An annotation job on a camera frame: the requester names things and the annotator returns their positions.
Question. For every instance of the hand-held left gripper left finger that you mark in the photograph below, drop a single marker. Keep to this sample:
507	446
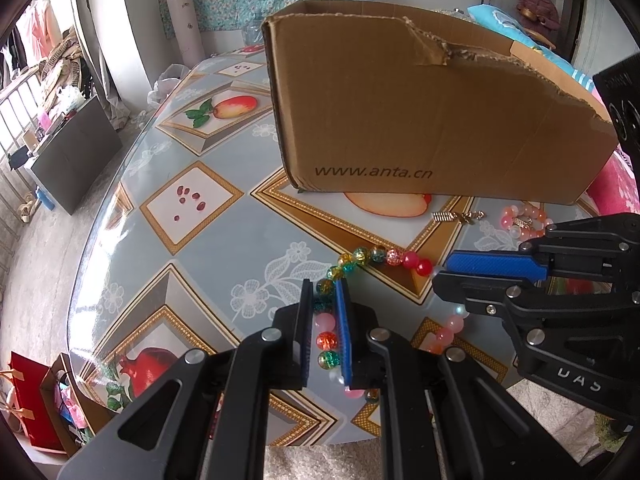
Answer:
303	330

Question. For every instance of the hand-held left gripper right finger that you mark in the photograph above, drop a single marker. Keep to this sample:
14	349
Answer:
344	335

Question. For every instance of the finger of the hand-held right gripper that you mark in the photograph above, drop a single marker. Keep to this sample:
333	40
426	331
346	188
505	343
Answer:
492	265
470	290

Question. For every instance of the gold clasp charm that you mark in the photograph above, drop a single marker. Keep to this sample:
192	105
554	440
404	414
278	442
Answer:
472	217

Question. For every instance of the gold abacus charm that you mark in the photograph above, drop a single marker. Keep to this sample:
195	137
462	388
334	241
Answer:
442	216

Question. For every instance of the brown cardboard box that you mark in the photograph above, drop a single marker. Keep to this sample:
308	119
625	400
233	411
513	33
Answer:
425	110

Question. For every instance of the fruit print tablecloth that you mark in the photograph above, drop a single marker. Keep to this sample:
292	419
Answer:
225	240

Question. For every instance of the wooden chair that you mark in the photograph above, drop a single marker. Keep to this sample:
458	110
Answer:
542	39

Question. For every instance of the blue pillow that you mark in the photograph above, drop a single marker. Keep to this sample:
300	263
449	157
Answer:
505	20

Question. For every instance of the brown paper bag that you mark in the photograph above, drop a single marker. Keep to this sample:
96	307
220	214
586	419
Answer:
60	390

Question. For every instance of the red gift bag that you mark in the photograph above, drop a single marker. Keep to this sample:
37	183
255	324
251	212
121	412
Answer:
30	400

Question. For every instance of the white plastic bag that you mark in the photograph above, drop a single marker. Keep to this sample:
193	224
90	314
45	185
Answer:
167	82

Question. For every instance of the dark grey cabinet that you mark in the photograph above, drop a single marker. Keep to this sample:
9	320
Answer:
75	155

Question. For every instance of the small blue stool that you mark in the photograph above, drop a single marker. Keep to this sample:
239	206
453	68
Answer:
45	200

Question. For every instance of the beige sandals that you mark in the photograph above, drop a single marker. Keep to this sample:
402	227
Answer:
27	212

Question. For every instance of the clear water jug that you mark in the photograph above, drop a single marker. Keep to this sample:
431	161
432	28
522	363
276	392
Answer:
252	34

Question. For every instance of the white metal railing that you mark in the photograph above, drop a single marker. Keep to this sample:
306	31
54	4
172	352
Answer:
15	130

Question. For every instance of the hanging clothes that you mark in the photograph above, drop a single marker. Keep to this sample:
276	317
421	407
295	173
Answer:
55	55

